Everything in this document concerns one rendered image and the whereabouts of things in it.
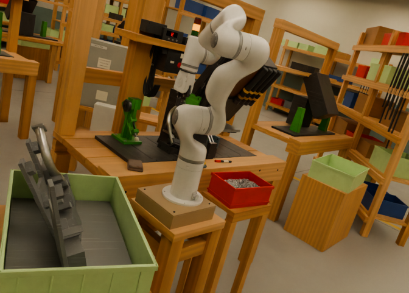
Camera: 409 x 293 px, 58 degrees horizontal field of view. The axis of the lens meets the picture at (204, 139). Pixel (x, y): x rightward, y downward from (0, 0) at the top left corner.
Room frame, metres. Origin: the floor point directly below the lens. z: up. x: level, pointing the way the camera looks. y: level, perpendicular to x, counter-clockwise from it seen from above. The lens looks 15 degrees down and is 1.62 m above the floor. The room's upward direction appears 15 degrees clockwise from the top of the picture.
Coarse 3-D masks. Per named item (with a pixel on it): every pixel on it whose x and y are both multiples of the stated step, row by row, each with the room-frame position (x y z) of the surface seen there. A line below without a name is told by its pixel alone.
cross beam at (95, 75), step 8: (88, 72) 2.20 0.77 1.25; (96, 72) 2.23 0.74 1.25; (104, 72) 2.27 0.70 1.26; (112, 72) 2.31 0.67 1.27; (120, 72) 2.35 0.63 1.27; (88, 80) 2.20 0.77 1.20; (96, 80) 2.24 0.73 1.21; (104, 80) 2.28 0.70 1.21; (112, 80) 2.32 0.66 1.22; (120, 80) 2.36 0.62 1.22; (160, 80) 2.59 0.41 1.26; (168, 80) 2.65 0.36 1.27; (160, 88) 2.61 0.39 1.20; (168, 88) 2.66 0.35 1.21
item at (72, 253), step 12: (48, 180) 0.90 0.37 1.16; (60, 192) 0.89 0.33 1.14; (60, 228) 0.89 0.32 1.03; (60, 240) 0.90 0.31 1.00; (72, 240) 1.02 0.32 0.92; (60, 252) 0.93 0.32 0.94; (72, 252) 0.96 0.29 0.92; (84, 252) 0.97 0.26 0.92; (72, 264) 0.96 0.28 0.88; (84, 264) 0.98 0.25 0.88
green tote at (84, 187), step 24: (24, 192) 1.32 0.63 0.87; (72, 192) 1.40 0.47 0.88; (96, 192) 1.45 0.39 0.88; (120, 192) 1.38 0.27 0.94; (120, 216) 1.32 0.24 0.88; (144, 240) 1.06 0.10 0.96; (0, 264) 0.79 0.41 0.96; (144, 264) 0.94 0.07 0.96; (0, 288) 0.76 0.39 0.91; (24, 288) 0.79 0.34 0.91; (48, 288) 0.82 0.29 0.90; (72, 288) 0.85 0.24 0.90; (96, 288) 0.88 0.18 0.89; (120, 288) 0.91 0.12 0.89; (144, 288) 0.94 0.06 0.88
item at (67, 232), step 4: (60, 220) 0.93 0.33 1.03; (64, 220) 0.94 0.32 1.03; (64, 224) 0.93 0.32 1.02; (64, 228) 0.92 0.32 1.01; (68, 228) 0.93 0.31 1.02; (72, 228) 0.93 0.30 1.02; (76, 228) 0.94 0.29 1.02; (80, 228) 0.94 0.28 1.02; (64, 232) 0.92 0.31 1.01; (68, 232) 0.92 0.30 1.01; (72, 232) 0.93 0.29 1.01; (76, 232) 0.93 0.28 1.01; (80, 232) 0.95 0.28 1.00; (64, 236) 0.91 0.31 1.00; (68, 236) 1.00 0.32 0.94; (72, 236) 1.00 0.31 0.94
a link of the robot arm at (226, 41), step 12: (228, 12) 1.45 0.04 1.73; (240, 12) 1.43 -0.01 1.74; (216, 24) 1.51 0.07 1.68; (228, 24) 1.34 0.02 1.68; (240, 24) 1.41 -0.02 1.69; (216, 36) 1.31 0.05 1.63; (228, 36) 1.31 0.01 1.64; (240, 36) 1.33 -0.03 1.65; (216, 48) 1.31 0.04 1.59; (228, 48) 1.31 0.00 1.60; (240, 48) 1.32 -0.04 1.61
